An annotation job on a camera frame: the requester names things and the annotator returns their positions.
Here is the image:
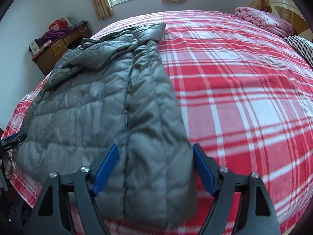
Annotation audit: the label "grey puffer jacket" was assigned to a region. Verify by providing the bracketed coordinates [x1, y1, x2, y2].
[12, 23, 197, 228]

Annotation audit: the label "person's left hand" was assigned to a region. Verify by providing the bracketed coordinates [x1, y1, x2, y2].
[4, 160, 13, 180]

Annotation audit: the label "brown wooden desk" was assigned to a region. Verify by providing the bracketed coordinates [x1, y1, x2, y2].
[32, 21, 92, 76]

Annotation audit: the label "white patterned box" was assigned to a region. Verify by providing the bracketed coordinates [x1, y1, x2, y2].
[29, 40, 40, 56]

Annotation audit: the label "purple cloth on desk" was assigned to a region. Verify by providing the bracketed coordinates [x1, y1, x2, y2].
[34, 27, 72, 46]

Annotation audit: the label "red bag on desk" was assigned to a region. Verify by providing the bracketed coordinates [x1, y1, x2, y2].
[49, 18, 68, 31]

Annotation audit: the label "left tan curtain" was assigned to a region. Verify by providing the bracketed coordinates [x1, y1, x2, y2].
[91, 0, 113, 20]

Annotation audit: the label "striped pillow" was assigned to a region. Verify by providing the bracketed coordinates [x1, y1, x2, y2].
[284, 36, 313, 66]

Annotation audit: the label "folded pink quilt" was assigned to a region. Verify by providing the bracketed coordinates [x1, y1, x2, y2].
[235, 6, 294, 38]

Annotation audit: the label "cream wooden headboard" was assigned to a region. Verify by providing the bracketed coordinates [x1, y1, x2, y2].
[267, 0, 312, 42]

